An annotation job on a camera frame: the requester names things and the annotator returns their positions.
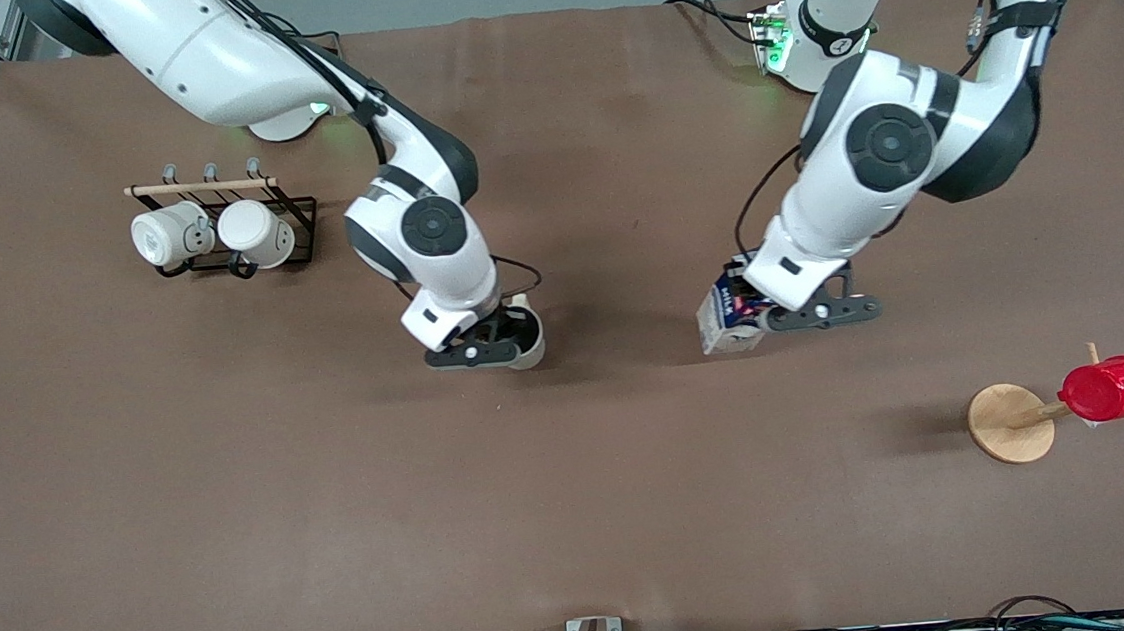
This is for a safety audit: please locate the beige mug with grey inside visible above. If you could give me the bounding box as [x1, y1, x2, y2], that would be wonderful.
[498, 291, 550, 373]

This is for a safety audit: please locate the blue and white milk carton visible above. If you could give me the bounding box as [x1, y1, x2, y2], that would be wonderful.
[691, 252, 773, 359]

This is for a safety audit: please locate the red ribbed plastic cup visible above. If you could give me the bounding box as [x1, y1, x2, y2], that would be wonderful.
[1055, 355, 1124, 428]

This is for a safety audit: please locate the wooden mug tree stand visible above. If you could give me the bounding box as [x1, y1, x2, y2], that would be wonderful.
[961, 339, 1124, 470]

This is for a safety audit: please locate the plain white mug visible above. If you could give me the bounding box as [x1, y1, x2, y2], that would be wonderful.
[214, 195, 299, 274]

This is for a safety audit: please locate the white mug with face print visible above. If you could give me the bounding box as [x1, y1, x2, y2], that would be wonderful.
[128, 199, 218, 273]

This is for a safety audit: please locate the black right arm wrist cable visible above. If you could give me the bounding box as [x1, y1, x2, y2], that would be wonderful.
[206, 0, 545, 322]

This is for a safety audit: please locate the black arm wrist cable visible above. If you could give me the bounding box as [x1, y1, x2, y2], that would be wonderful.
[206, 0, 545, 322]
[715, 0, 1090, 261]

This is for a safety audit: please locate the black left arm wrist cable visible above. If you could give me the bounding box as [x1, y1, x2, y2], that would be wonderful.
[715, 0, 1090, 261]

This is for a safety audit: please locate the black wire mug rack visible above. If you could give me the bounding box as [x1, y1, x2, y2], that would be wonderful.
[122, 151, 324, 289]

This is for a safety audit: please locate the black left arm base cable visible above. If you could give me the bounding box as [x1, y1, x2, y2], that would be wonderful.
[664, 0, 764, 53]

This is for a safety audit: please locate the black arm base cable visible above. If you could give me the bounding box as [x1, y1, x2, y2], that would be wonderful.
[262, 7, 345, 67]
[664, 0, 764, 53]

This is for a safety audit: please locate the black right arm base cable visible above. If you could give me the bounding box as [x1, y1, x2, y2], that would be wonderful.
[262, 7, 345, 67]

